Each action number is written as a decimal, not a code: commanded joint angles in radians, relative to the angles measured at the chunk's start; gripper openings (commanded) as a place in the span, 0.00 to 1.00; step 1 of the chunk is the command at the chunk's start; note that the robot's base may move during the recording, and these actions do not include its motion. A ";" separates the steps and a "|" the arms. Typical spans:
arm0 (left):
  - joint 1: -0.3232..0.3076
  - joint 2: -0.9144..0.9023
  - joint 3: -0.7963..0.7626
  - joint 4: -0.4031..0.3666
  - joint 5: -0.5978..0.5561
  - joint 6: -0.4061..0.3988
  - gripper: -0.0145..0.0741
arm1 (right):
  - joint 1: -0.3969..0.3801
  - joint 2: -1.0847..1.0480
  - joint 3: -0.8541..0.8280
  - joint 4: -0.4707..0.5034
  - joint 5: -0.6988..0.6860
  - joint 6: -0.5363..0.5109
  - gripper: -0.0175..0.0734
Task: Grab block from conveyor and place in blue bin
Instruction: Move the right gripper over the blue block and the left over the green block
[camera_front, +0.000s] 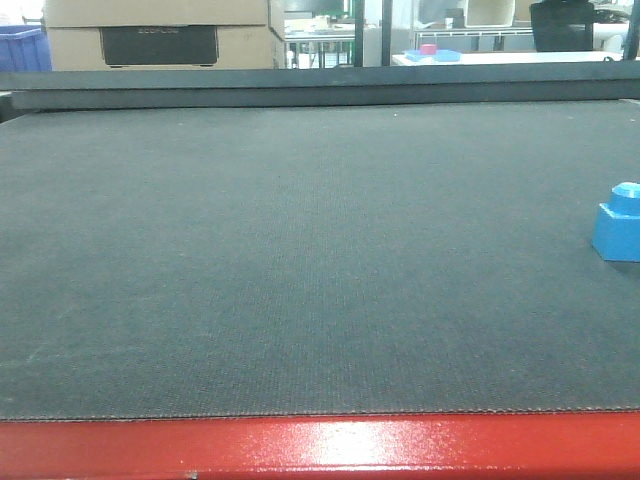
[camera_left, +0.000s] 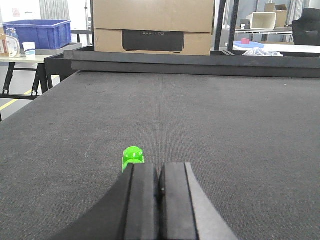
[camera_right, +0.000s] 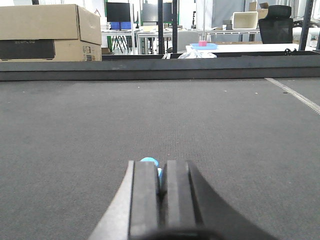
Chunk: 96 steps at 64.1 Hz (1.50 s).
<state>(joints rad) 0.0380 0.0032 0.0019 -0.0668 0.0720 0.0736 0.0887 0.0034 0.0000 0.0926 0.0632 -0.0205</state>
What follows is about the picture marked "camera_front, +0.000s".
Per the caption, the white background table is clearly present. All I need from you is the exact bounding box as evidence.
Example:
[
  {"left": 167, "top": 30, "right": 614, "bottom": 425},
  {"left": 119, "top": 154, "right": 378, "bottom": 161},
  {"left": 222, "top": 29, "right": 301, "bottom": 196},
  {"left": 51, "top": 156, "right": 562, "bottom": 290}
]
[{"left": 392, "top": 49, "right": 623, "bottom": 67}]

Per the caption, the cardboard box with black handle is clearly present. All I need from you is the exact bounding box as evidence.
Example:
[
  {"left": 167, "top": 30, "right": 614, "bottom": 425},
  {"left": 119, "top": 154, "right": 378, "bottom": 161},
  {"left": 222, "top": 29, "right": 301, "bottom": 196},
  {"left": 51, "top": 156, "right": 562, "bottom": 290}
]
[{"left": 44, "top": 0, "right": 286, "bottom": 71}]

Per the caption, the red block on blue tray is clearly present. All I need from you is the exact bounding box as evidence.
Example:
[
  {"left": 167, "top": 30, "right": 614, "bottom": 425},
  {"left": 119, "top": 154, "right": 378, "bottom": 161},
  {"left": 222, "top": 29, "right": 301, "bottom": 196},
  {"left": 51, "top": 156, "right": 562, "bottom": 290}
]
[{"left": 404, "top": 43, "right": 462, "bottom": 63}]

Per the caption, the red conveyor frame edge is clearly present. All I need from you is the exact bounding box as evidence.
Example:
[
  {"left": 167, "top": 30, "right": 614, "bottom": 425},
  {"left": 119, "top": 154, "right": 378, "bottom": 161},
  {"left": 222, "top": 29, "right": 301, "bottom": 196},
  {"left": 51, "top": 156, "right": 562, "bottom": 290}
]
[{"left": 1, "top": 413, "right": 639, "bottom": 479}]

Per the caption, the blue bin far left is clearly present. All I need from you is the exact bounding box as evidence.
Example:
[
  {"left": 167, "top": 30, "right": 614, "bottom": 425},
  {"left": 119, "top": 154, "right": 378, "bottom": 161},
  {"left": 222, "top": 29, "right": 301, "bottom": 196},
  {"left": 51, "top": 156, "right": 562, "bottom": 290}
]
[{"left": 1, "top": 25, "right": 52, "bottom": 72}]

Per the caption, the black office chair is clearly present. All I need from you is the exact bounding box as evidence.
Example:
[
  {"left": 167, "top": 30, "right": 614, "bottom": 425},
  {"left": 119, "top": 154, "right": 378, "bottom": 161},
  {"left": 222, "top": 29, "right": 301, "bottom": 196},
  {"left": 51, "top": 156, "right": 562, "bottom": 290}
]
[{"left": 529, "top": 1, "right": 595, "bottom": 53}]

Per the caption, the blue toy block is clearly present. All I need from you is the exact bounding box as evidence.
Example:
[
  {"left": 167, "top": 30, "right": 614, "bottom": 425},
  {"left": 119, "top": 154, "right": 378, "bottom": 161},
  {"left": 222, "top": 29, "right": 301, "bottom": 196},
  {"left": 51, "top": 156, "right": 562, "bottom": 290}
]
[{"left": 592, "top": 182, "right": 639, "bottom": 263}]

